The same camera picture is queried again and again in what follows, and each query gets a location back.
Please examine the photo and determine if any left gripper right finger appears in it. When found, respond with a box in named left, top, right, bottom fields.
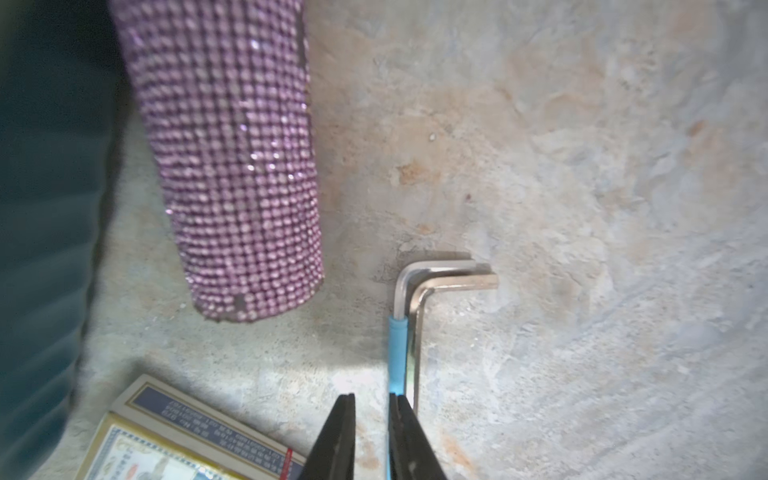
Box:
left=388, top=393, right=447, bottom=480

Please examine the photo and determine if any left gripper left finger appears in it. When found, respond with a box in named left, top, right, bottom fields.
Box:
left=298, top=394, right=356, bottom=480

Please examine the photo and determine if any blue hex key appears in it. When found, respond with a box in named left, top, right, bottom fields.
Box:
left=385, top=259, right=481, bottom=480

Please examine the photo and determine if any small card box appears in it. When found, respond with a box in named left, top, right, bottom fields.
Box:
left=76, top=374, right=306, bottom=479

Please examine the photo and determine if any bare silver hex key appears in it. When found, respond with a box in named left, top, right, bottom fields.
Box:
left=404, top=273, right=499, bottom=413

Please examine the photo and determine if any teal plastic storage box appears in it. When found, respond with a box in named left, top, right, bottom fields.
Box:
left=1, top=1, right=122, bottom=479

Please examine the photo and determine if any purple glitter microphone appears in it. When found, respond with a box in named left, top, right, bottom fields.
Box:
left=110, top=0, right=324, bottom=322

